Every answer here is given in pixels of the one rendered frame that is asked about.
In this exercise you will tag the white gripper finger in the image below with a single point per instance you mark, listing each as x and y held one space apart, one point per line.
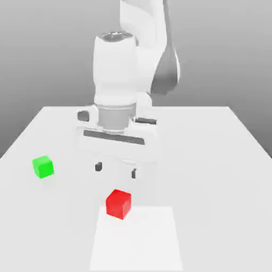
98 166
133 173

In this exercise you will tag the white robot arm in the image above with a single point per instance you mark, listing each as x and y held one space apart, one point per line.
114 70

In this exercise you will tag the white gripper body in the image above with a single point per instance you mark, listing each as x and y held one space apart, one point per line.
114 148

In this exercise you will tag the small red cube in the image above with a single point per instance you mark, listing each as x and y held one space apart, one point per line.
118 204

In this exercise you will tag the small green cube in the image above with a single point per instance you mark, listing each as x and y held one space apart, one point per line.
43 167

